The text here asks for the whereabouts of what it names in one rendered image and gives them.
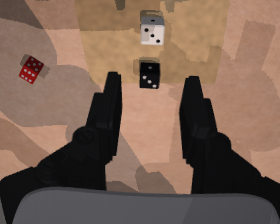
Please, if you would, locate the tan flat mat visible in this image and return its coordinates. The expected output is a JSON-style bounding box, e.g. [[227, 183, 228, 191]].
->
[[74, 0, 230, 84]]

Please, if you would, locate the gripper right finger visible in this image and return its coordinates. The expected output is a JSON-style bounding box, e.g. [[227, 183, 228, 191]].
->
[[179, 76, 280, 219]]

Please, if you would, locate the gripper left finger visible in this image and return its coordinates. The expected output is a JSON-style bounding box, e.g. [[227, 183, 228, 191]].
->
[[0, 71, 122, 224]]

